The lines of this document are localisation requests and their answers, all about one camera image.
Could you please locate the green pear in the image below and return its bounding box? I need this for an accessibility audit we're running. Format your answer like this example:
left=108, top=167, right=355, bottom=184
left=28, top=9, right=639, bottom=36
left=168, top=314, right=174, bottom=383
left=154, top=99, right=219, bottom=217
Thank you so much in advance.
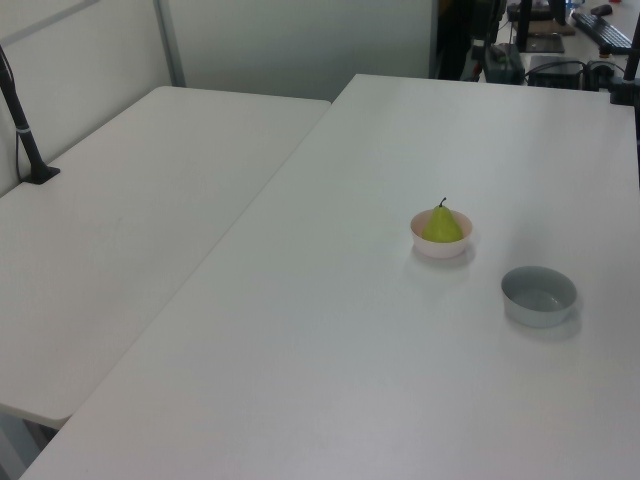
left=421, top=196, right=464, bottom=244

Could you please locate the pink plastic bowl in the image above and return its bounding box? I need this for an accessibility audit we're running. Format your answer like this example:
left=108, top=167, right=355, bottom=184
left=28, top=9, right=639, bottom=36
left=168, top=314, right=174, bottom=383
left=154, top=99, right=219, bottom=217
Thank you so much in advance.
left=409, top=208, right=474, bottom=260

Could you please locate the grey plastic bowl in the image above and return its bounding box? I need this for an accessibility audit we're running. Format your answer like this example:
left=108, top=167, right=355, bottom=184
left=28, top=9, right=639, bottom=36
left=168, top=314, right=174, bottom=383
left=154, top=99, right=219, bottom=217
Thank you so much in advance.
left=500, top=265, right=579, bottom=329

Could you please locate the white side table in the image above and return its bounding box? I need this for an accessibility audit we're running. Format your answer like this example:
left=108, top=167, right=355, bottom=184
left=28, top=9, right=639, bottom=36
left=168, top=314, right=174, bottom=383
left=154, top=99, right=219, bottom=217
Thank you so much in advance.
left=0, top=85, right=334, bottom=430

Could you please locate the dark tall background object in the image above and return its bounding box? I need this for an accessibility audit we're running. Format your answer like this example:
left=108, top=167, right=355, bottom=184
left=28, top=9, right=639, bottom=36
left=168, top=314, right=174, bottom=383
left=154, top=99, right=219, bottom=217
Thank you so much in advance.
left=437, top=0, right=476, bottom=81

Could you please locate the black electronics box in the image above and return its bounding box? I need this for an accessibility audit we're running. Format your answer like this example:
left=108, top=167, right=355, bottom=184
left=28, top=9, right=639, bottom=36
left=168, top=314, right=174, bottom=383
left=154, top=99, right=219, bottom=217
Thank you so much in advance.
left=524, top=59, right=587, bottom=89

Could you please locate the black monitor stand with base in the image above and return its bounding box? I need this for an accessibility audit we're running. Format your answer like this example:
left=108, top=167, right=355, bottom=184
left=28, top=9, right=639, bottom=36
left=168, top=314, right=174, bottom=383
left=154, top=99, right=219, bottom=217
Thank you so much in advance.
left=516, top=0, right=566, bottom=55

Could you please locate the brown board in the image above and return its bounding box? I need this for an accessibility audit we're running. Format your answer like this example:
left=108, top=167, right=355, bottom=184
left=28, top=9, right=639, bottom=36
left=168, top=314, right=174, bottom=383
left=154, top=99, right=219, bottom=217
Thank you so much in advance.
left=529, top=18, right=576, bottom=37

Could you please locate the black computer keyboard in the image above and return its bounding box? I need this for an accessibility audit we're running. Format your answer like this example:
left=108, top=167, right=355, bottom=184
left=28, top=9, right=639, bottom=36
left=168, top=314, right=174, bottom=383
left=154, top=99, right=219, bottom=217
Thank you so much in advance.
left=572, top=12, right=632, bottom=50

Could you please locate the aluminium corner partition post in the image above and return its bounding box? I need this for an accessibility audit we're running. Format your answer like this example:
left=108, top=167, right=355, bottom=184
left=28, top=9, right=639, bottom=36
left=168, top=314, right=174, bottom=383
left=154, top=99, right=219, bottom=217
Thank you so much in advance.
left=153, top=0, right=187, bottom=90

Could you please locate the black camera pole with base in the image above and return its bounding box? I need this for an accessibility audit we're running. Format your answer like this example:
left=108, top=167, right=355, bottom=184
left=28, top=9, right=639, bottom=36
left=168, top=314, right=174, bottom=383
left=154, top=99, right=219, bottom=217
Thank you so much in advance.
left=0, top=43, right=62, bottom=187

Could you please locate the black cable along table edge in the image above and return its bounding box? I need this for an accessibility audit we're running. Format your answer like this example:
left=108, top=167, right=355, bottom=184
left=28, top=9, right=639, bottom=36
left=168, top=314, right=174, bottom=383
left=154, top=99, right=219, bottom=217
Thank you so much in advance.
left=630, top=102, right=640, bottom=194

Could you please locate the black clamped camera mount pole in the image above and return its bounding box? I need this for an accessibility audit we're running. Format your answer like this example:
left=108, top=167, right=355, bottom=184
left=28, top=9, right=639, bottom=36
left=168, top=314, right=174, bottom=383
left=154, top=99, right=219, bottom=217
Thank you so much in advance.
left=607, top=24, right=640, bottom=107

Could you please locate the grey partition rail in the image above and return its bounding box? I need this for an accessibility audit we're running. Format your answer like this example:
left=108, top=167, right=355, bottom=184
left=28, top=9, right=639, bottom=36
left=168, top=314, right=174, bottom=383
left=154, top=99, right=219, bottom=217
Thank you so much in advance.
left=0, top=0, right=101, bottom=45

